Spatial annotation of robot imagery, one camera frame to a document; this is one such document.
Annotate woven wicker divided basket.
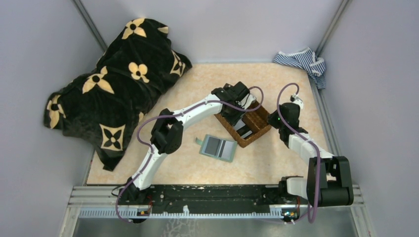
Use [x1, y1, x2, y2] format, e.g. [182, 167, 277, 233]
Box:
[214, 105, 272, 148]

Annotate green card holder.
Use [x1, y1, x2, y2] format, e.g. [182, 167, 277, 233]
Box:
[195, 134, 238, 163]

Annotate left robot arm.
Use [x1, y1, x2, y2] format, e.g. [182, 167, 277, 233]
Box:
[123, 82, 256, 204]

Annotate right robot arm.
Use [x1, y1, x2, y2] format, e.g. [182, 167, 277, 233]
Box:
[268, 102, 354, 207]

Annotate white card with black stripe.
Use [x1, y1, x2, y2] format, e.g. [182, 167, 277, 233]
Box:
[233, 119, 251, 134]

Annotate grey card in holder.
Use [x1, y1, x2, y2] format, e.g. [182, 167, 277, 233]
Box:
[204, 136, 221, 156]

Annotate blue striped cloth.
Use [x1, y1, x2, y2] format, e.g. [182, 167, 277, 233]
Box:
[273, 47, 326, 89]

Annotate black floral blanket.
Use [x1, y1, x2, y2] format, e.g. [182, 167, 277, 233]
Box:
[43, 18, 192, 171]

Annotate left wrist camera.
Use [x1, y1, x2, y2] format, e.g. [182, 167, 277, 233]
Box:
[239, 93, 256, 110]

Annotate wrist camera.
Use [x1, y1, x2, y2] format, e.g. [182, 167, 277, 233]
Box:
[239, 93, 256, 110]
[290, 94, 304, 110]

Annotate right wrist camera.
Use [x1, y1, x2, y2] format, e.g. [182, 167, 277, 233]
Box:
[290, 94, 304, 110]

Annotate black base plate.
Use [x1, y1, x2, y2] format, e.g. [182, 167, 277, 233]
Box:
[117, 184, 312, 216]

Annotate aluminium frame rail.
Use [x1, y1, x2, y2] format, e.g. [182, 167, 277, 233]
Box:
[59, 185, 377, 237]

